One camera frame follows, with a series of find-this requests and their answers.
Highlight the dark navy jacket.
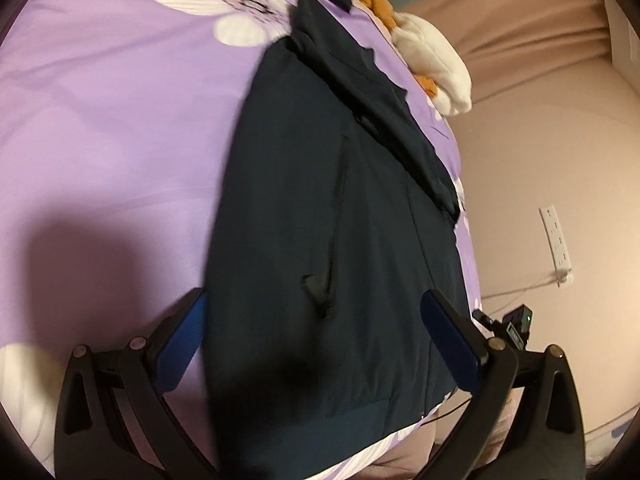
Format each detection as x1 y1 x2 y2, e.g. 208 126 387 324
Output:
203 0 469 479

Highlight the white plush duck toy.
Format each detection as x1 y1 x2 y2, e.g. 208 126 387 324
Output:
352 0 472 117

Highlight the pink curtain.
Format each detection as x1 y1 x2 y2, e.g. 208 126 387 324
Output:
402 0 611 103

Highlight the purple floral bed sheet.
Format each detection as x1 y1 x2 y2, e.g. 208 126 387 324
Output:
1 0 478 479

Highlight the wall power cable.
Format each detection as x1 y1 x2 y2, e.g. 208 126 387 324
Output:
479 271 574 302

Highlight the white wall power strip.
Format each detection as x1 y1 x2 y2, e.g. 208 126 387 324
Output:
539 205 574 286

